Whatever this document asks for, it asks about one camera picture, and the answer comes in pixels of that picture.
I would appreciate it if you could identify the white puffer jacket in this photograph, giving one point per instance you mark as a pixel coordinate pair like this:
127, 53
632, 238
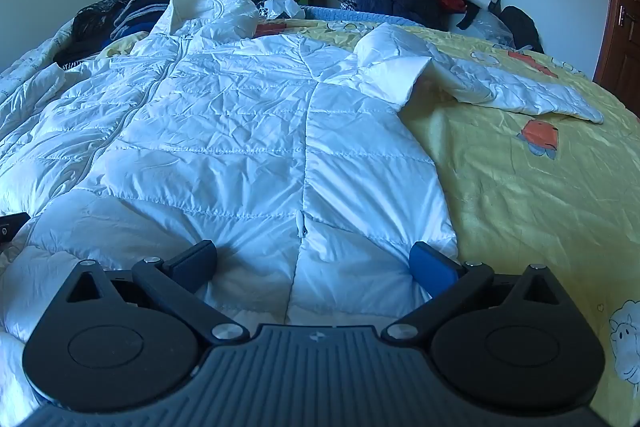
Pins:
225, 132

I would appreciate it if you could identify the wooden door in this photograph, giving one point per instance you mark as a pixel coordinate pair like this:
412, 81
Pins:
625, 57

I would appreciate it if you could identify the white printed quilt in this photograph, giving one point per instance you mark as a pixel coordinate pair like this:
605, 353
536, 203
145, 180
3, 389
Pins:
20, 57

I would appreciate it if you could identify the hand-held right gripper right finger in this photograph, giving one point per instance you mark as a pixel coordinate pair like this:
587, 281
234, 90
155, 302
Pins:
432, 269

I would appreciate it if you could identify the blue folded garment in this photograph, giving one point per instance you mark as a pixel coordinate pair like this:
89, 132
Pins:
107, 39

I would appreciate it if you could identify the clear plastic bag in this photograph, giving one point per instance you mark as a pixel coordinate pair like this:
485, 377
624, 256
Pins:
487, 29

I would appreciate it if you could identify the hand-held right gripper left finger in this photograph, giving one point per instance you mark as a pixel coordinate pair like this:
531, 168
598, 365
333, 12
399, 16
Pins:
195, 263

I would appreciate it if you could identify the zebra striped cloth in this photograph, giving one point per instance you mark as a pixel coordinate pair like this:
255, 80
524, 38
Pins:
70, 64

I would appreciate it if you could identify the black quilted jacket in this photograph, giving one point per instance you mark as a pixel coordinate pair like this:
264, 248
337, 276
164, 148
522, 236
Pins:
95, 14

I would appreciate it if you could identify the blue knitted blanket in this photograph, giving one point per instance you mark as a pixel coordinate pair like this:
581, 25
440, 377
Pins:
340, 14

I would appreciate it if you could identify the black bag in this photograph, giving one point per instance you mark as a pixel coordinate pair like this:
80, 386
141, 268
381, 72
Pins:
522, 27

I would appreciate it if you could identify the white plastic bag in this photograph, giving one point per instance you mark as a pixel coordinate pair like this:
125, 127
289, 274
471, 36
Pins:
280, 7

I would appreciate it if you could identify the yellow printed blanket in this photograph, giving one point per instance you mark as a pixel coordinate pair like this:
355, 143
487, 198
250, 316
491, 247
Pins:
525, 187

